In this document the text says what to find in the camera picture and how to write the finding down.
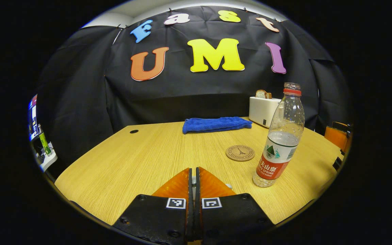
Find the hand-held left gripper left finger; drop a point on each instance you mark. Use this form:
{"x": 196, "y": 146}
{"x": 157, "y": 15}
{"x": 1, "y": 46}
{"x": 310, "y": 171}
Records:
{"x": 158, "y": 217}

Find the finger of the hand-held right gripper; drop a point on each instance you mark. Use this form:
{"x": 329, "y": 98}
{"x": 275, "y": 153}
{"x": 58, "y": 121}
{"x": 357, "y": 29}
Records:
{"x": 335, "y": 137}

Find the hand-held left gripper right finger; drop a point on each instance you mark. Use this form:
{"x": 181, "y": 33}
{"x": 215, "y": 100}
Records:
{"x": 230, "y": 217}

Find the white teacup lid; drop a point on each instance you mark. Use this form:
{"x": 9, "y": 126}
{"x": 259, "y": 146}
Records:
{"x": 193, "y": 185}

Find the clear plastic water bottle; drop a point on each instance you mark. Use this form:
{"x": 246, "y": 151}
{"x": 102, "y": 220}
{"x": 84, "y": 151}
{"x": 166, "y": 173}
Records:
{"x": 281, "y": 143}

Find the round brown coaster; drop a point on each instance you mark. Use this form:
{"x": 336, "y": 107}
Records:
{"x": 240, "y": 153}

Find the green drink bottle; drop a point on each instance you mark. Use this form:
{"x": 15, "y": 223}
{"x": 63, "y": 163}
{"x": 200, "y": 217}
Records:
{"x": 44, "y": 143}

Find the white toaster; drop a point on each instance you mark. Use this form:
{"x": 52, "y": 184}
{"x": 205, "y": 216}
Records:
{"x": 262, "y": 110}

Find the blue towel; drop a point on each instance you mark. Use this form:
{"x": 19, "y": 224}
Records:
{"x": 216, "y": 125}

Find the black backdrop cloth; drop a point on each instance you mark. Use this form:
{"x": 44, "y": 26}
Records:
{"x": 182, "y": 95}

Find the white side table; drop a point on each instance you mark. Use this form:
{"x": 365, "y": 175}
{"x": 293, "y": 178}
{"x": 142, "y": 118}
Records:
{"x": 48, "y": 160}

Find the computer monitor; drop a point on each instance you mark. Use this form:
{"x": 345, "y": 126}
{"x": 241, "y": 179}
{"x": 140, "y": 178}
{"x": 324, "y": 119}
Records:
{"x": 33, "y": 119}

